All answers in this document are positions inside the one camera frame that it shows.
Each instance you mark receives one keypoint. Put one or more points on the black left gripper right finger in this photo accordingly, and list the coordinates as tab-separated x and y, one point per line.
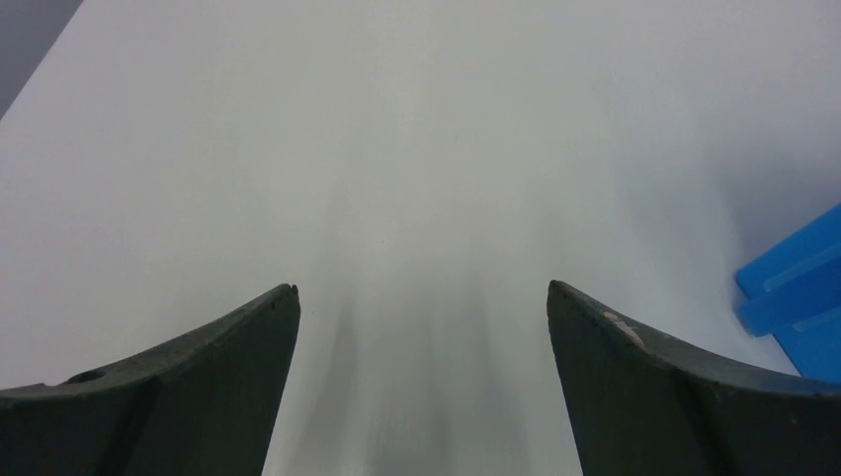
642	402

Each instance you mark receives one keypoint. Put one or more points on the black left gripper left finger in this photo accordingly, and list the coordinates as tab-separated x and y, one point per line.
203	403

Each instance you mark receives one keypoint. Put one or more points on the blue plastic bin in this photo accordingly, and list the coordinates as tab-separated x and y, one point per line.
792	292

